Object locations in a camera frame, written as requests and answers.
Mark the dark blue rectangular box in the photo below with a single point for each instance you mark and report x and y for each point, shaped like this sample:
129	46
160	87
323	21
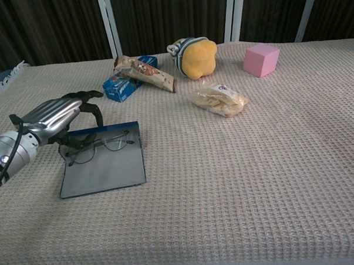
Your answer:
108	170

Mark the beige waffle blanket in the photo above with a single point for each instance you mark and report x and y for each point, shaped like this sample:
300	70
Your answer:
226	180

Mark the yellow plush toy striped hat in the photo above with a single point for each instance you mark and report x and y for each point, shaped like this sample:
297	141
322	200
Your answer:
198	59

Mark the brown snack bar wrapper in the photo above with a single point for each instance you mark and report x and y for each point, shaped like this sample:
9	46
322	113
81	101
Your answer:
145	72

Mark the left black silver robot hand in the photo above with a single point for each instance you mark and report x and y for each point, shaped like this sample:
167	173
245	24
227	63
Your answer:
52	114

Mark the white screen frame post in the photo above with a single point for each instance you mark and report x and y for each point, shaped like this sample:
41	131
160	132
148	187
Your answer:
109	24
233	15
307	13

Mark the blue cookie box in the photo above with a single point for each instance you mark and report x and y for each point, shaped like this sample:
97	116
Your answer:
119	89

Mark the clear bag of bread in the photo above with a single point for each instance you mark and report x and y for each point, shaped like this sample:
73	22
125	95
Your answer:
219	99

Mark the thin-framed eyeglasses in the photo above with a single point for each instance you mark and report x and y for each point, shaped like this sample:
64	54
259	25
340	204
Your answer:
116	145

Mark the pink cube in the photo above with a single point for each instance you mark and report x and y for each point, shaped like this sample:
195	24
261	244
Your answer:
260	61

